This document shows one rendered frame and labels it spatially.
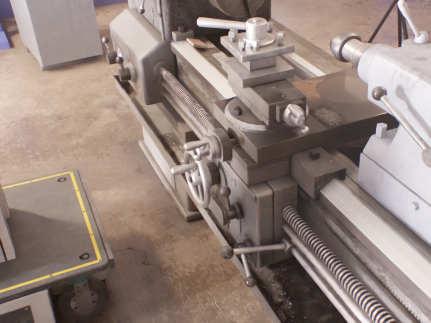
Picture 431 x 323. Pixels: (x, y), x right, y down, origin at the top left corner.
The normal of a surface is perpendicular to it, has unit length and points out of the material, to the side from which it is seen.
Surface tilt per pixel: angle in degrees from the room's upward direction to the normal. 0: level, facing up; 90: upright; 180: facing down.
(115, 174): 0
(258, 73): 0
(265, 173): 90
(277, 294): 0
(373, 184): 90
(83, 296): 90
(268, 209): 90
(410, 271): 36
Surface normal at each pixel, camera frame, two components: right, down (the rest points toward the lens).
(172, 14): 0.40, 0.48
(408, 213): -0.91, 0.25
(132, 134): -0.04, -0.84
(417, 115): -0.90, 0.04
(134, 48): -0.52, -0.58
